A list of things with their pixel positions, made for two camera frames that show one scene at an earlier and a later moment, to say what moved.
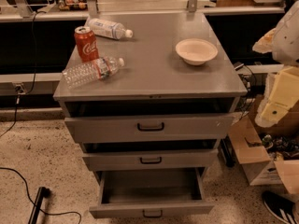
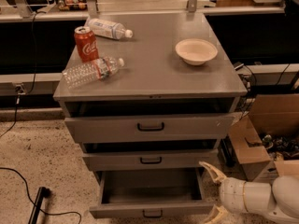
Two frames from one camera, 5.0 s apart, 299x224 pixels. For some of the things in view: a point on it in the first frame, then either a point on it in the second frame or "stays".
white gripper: (288, 42) -> (232, 195)
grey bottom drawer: (151, 193) stays
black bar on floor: (42, 192) stays
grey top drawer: (150, 127) stays
